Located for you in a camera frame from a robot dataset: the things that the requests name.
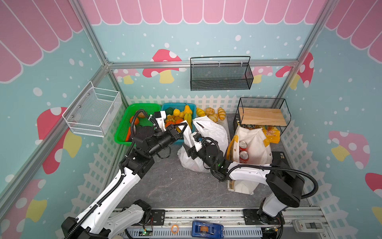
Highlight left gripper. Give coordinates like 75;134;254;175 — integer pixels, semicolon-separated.
148;122;188;157

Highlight white plastic grocery bag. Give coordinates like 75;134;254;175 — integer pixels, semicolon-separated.
177;116;230;173

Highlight red soda can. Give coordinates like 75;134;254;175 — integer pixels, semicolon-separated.
239;150;249;164
239;140;248;151

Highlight white tote bag yellow handles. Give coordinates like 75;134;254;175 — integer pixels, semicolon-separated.
227;126;273;195

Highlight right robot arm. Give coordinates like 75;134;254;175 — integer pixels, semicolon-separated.
183;133;319;224

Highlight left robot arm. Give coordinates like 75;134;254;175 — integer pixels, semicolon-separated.
61;109;189;239

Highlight yellow lemon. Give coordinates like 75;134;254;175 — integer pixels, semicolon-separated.
173;109;181;117

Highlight green avocado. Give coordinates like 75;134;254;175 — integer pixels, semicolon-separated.
165;107;174;116

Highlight yellow pear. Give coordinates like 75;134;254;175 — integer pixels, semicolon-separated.
184;105;193;115

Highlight teal plastic basket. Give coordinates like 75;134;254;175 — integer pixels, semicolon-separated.
162;103;197;132

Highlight bread roll left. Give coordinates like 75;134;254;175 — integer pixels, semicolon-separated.
196;108;206;117

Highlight bread roll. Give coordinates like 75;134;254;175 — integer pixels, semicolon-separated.
196;108;206;117
217;108;226;120

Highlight croissant bread centre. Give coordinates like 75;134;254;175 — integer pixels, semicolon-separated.
208;114;219;122

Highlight round bread bun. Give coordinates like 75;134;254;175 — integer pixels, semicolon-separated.
205;108;215;116

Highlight brown potato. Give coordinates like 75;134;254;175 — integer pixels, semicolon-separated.
138;112;146;119

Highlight orange bell pepper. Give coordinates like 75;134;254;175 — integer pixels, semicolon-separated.
129;116;140;125

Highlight bread roll right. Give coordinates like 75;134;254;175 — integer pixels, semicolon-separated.
217;108;226;120

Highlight orange carrot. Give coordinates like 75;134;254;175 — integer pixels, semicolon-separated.
125;127;132;142

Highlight green plastic basket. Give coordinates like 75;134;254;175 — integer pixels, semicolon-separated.
114;103;162;146

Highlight yellow snack package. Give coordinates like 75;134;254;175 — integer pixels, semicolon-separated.
262;126;281;144

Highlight black flat box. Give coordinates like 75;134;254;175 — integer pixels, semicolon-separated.
272;151;289;165

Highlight black wire shelf wooden board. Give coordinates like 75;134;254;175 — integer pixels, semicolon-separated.
233;97;291;133

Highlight black mesh wall basket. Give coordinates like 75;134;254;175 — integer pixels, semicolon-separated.
190;56;254;91

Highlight blue device on rail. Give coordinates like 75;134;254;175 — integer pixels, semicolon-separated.
192;221;224;239

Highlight white wire wall basket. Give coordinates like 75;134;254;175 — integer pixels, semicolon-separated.
62;82;122;137

